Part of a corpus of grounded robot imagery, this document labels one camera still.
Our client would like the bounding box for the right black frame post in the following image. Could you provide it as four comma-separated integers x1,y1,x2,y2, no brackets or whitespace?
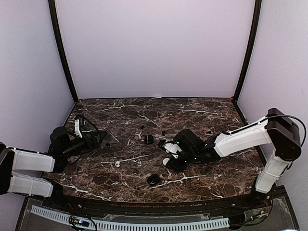
232,0,262,104

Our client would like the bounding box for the black front frame rail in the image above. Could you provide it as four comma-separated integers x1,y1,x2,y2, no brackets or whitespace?
16,186,299,231

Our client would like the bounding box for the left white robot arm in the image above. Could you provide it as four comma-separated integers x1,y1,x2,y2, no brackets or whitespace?
0,115,107,210

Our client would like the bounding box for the left black frame post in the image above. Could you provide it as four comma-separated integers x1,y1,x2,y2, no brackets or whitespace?
48,0,79,103

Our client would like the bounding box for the white slotted cable duct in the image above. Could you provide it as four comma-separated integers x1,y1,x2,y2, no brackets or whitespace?
30,205,230,231

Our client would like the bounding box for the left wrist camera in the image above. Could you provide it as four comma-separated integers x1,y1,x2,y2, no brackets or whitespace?
74,119,82,138

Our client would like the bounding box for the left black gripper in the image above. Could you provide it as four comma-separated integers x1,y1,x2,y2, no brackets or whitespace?
62,131,108,159

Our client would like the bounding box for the black closed charging case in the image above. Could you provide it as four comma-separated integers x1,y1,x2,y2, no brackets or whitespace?
147,174,161,186

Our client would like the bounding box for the black frame post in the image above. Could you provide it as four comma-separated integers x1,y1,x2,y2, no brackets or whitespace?
48,0,79,103
232,0,262,104

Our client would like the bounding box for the black open charging case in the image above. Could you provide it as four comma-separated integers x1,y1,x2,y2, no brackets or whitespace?
144,135,154,145

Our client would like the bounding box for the white earbud charging case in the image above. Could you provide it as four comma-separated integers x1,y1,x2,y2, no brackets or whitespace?
163,158,170,166

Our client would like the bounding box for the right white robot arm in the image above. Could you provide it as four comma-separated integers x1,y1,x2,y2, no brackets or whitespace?
158,108,307,209

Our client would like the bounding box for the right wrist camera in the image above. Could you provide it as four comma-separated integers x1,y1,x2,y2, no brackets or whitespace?
163,142,182,155

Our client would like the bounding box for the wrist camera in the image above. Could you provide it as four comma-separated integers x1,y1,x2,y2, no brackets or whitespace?
74,119,82,138
163,142,182,155

